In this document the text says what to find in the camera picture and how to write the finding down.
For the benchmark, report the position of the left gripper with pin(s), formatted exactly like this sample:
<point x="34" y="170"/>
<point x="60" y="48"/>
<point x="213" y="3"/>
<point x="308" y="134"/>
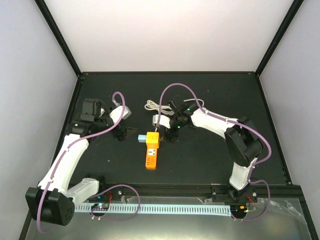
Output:
<point x="124" y="133"/>

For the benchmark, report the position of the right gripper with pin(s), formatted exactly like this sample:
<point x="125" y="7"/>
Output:
<point x="169" y="138"/>

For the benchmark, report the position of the light blue plug adapter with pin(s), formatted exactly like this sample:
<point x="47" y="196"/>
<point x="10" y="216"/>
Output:
<point x="142" y="138"/>

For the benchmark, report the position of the yellow cube socket adapter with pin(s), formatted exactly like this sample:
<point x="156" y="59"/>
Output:
<point x="152" y="139"/>

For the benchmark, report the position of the orange power strip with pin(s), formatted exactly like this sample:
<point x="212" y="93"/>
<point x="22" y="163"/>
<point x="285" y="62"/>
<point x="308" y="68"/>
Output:
<point x="151" y="157"/>

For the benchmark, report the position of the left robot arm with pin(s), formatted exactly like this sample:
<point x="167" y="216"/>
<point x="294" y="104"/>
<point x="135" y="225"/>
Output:
<point x="53" y="201"/>

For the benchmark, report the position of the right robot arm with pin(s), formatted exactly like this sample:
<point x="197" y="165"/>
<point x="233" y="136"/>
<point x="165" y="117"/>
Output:
<point x="243" y="145"/>

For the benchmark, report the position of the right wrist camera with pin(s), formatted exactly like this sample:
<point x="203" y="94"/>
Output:
<point x="162" y="120"/>

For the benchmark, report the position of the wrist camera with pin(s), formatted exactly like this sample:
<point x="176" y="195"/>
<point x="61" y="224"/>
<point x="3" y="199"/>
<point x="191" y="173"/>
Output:
<point x="162" y="120"/>
<point x="118" y="113"/>

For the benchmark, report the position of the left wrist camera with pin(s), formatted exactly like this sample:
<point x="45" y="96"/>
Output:
<point x="118" y="113"/>

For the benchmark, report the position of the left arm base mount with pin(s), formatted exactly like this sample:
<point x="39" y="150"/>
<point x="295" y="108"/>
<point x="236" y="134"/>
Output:
<point x="98" y="194"/>

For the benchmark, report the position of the light blue cable duct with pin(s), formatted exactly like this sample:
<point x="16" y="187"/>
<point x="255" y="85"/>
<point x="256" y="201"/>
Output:
<point x="156" y="209"/>

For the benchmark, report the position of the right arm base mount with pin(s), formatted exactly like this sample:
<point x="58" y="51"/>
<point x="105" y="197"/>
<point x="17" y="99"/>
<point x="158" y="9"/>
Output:
<point x="228" y="194"/>

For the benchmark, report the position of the black aluminium frame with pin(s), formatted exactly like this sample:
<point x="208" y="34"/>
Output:
<point x="195" y="162"/>

